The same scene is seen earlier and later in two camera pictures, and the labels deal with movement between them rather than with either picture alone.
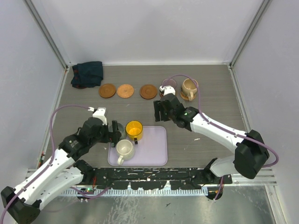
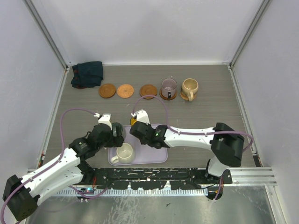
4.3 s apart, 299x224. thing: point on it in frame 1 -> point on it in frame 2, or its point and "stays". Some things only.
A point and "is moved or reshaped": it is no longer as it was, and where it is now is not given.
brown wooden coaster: [148, 91] stays
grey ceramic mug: [120, 128] stays
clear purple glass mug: [170, 82] stays
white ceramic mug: [124, 148] is moved or reshaped
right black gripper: [158, 107] -> [143, 142]
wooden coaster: [186, 97] stays
